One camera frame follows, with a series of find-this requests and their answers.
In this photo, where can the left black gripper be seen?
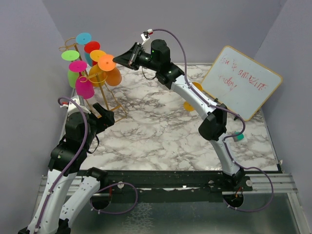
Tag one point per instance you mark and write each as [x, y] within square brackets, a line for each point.
[107, 119]

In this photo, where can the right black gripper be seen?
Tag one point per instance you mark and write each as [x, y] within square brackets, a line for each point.
[129, 57]

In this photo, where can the orange wine glass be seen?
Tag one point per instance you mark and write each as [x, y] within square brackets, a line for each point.
[113, 75]

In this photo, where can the yellow wine glass front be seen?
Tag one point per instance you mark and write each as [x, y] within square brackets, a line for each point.
[186, 105]

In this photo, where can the yellow wine glass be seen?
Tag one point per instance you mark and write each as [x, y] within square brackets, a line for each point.
[96, 76]
[186, 105]

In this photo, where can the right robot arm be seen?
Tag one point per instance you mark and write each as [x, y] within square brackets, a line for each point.
[214, 116]

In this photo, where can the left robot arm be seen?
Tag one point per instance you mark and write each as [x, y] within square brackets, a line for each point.
[56, 213]

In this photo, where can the pink wine glass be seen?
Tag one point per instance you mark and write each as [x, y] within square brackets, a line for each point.
[83, 85]

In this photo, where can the yellow wine glass rear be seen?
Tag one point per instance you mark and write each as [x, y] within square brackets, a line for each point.
[96, 76]

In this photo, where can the red wine glass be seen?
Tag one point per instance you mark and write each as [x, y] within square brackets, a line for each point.
[88, 48]

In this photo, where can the cyan wine glass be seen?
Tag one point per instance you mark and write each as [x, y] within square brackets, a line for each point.
[83, 38]

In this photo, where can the green wine glass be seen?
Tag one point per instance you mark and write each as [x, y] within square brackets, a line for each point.
[71, 55]

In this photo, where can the yellow framed whiteboard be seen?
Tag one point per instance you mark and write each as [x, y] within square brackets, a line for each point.
[240, 82]

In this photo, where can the green grey eraser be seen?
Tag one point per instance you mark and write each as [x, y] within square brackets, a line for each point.
[238, 137]

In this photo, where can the gold wire glass rack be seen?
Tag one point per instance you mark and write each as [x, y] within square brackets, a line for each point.
[109, 100]

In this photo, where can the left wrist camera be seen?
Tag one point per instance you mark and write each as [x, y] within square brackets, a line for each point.
[75, 103]

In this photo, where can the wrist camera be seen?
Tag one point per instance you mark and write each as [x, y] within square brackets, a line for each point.
[75, 103]
[146, 39]

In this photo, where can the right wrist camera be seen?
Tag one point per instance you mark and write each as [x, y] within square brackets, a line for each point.
[146, 39]

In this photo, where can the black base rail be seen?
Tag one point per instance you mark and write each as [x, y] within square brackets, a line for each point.
[143, 186]

